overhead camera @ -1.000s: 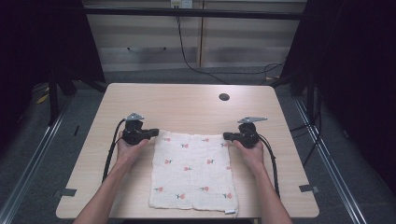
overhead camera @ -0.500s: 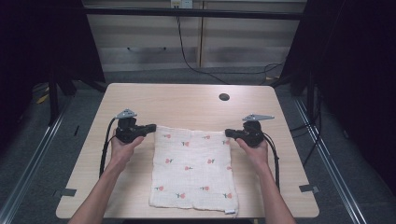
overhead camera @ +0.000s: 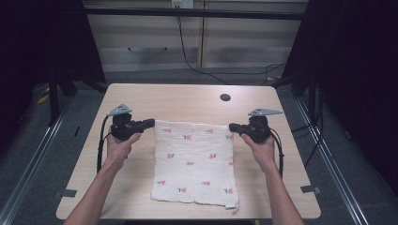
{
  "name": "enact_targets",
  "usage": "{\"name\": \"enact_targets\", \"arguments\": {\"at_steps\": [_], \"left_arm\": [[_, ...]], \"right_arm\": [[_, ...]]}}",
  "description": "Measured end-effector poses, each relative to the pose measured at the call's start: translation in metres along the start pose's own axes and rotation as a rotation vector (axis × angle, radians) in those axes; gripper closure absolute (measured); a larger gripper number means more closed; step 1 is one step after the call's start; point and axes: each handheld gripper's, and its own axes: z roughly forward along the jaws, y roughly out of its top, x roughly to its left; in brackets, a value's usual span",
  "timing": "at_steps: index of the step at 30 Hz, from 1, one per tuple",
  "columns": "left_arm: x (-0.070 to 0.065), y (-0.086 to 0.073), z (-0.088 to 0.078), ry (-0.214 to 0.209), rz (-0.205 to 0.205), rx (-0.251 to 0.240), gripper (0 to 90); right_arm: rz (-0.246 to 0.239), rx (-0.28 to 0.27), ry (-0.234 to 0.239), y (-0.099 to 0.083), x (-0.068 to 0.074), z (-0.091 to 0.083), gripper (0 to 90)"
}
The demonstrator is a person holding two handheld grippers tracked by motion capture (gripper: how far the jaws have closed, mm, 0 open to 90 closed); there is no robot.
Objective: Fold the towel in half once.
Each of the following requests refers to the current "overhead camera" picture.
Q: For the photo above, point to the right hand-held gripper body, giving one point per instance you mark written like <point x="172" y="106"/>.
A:
<point x="258" y="129"/>

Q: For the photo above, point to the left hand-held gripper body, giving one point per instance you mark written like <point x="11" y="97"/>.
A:
<point x="123" y="128"/>

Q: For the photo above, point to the white cloth with floral print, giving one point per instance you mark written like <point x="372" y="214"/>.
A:
<point x="194" y="165"/>

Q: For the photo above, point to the person's right hand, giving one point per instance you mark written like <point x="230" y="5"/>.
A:
<point x="263" y="153"/>

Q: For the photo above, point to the person's left hand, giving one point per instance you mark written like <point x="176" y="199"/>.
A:
<point x="119" y="153"/>

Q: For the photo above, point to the round black table grommet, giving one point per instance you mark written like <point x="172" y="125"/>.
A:
<point x="225" y="97"/>

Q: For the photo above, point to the black metal stand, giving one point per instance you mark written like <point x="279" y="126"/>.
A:
<point x="53" y="100"/>

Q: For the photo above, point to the grey tape piece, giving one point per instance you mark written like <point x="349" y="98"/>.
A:
<point x="65" y="193"/>
<point x="310" y="189"/>

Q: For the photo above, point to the yellow floor tape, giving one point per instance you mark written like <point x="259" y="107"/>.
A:
<point x="42" y="99"/>

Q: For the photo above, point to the black curtain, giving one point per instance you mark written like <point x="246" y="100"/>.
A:
<point x="356" y="62"/>
<point x="40" y="40"/>

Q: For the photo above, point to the metal floor rail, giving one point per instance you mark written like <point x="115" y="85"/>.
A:
<point x="334" y="168"/>
<point x="28" y="175"/>

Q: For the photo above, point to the black horizontal frame bar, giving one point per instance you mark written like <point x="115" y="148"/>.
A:
<point x="194" y="13"/>

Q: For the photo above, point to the white wall socket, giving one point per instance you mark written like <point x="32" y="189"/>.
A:
<point x="182" y="3"/>

